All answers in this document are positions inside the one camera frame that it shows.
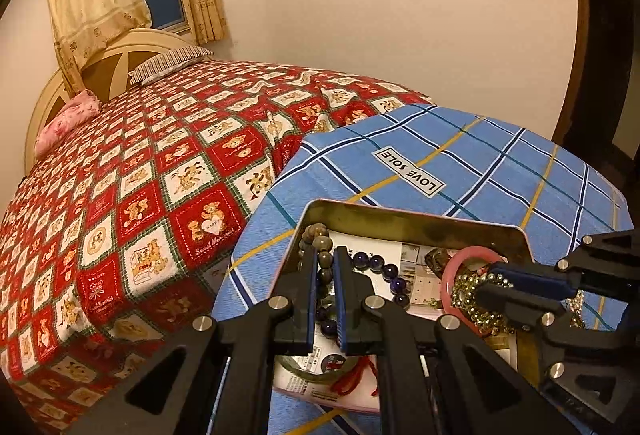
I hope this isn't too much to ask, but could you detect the blue plaid cloth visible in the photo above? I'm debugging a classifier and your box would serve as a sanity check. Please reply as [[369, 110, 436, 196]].
[[212, 104, 632, 435]]

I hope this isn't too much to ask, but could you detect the gold bead chain bracelet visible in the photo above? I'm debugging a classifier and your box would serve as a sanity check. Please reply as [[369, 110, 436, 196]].
[[451, 272, 587, 337]]

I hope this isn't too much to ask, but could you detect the striped pillow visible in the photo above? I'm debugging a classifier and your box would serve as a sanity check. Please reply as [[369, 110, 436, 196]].
[[129, 46, 215, 86]]

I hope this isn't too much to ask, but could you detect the brown bead bracelet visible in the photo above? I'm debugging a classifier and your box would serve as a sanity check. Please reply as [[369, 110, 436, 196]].
[[297, 225, 337, 312]]

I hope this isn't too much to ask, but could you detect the printed paper leaflet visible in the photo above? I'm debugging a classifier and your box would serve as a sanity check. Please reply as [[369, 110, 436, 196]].
[[280, 230, 521, 411]]

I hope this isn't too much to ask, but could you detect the pink pillow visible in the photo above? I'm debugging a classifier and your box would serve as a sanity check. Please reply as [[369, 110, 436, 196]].
[[34, 91, 101, 154]]

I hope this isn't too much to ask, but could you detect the wooden door frame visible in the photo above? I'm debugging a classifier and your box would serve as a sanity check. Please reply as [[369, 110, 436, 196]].
[[550, 0, 601, 146]]

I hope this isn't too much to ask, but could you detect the dark door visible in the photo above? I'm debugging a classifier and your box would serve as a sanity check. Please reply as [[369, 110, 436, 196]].
[[570, 0, 640, 156]]

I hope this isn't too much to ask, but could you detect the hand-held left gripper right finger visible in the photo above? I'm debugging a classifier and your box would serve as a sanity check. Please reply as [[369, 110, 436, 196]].
[[332, 245, 581, 435]]

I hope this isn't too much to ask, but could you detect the red cord pendant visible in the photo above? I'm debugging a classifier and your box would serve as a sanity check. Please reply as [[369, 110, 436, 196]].
[[330, 355, 382, 399]]

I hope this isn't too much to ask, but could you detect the purple bead bracelet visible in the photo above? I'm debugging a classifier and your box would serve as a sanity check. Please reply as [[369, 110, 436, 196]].
[[315, 251, 412, 337]]

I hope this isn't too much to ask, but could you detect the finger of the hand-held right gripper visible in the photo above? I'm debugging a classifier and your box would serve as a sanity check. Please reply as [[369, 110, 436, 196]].
[[472, 282, 640, 421], [482, 229, 640, 313]]

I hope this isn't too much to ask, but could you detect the green jade bangle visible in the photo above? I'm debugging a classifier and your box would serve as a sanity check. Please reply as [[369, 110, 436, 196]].
[[276, 351, 362, 380]]

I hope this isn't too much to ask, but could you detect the rectangular metal tin box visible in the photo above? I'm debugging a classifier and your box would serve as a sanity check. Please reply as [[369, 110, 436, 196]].
[[270, 199, 543, 416]]

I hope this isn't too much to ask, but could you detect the bed with red quilt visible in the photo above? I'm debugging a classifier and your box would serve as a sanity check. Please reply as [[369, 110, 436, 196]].
[[0, 60, 436, 422]]

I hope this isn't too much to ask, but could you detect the cream wooden headboard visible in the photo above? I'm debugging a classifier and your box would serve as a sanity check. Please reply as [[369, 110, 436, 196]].
[[25, 29, 198, 160]]

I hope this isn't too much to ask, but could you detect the pink bangle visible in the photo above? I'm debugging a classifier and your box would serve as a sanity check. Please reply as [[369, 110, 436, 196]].
[[441, 250, 512, 331]]

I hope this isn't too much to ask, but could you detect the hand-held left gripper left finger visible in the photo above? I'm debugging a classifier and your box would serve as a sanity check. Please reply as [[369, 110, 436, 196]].
[[65, 245, 322, 435]]

